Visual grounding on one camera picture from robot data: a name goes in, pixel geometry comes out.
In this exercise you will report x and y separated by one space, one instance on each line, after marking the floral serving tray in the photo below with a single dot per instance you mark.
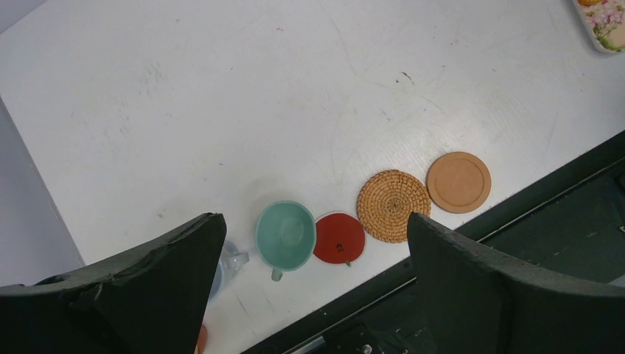
604 23

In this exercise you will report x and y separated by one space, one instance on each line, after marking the green teacup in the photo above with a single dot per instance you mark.
285 237

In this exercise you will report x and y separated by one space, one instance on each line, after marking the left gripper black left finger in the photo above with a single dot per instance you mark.
148 299

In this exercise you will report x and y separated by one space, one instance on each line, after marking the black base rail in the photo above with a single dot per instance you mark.
570 222

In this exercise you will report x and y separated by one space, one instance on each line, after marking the woven rattan coaster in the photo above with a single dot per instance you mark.
386 201

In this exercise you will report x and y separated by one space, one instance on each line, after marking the orange round coaster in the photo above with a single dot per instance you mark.
458 182

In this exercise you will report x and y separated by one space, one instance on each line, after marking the light blue mug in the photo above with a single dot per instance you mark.
230 261

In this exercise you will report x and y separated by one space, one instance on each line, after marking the orange small mug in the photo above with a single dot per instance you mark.
202 340

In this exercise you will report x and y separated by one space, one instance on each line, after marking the red apple coaster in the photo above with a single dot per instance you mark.
341 239

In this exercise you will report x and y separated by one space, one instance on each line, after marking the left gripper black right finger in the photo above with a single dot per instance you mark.
479 300

